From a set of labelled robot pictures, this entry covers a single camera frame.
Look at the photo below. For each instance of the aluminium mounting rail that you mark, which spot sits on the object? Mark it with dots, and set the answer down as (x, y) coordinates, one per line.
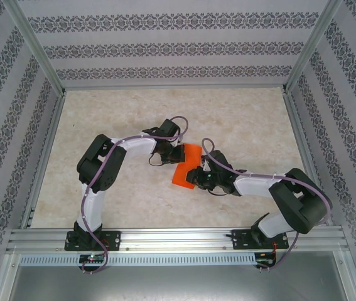
(177, 238)

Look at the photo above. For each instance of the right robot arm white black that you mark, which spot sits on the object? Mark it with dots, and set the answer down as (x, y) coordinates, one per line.
(294, 200)

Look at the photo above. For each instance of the aluminium frame post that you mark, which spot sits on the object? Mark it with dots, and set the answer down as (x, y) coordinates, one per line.
(38, 47)
(310, 47)

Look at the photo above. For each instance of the orange paper sheet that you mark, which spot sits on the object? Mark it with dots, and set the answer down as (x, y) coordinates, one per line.
(181, 175)

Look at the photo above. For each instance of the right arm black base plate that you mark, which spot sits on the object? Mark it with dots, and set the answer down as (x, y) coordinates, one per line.
(240, 239)

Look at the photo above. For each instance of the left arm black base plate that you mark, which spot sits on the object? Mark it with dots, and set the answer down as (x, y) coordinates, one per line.
(115, 240)

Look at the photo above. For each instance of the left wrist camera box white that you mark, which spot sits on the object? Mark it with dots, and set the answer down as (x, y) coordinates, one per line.
(181, 139)

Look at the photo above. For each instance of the aluminium table side rail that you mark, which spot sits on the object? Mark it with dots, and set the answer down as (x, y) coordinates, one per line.
(44, 156)
(309, 156)

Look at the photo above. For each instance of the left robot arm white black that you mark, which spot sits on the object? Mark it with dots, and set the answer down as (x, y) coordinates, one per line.
(86, 166)

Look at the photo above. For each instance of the grey metal sheet panel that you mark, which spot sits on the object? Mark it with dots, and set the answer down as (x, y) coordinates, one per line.
(177, 285)

